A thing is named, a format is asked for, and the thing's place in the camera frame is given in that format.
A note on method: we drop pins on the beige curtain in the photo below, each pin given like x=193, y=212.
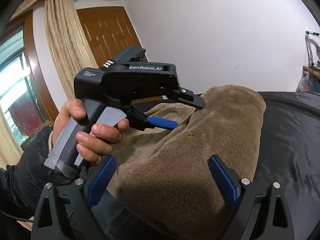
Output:
x=67, y=42

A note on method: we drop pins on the metal frame on desk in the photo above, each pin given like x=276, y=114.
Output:
x=310, y=43

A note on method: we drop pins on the wood framed window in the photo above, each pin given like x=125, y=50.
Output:
x=26, y=103

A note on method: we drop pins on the cluttered wooden desk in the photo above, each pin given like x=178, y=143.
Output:
x=309, y=81

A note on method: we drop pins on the wooden door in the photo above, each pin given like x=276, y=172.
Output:
x=108, y=31

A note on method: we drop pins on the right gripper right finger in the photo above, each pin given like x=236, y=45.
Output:
x=257, y=213

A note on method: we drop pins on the person's left hand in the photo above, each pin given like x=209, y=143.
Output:
x=95, y=146

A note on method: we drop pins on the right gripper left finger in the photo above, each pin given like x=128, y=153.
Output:
x=64, y=212

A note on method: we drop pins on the black jacket sleeve forearm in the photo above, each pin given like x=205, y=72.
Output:
x=22, y=184

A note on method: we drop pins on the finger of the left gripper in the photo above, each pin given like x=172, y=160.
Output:
x=185, y=96
x=162, y=122

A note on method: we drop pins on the brown fleece garment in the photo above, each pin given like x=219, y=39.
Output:
x=163, y=176

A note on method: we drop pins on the black bed sheet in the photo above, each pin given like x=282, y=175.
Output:
x=289, y=154

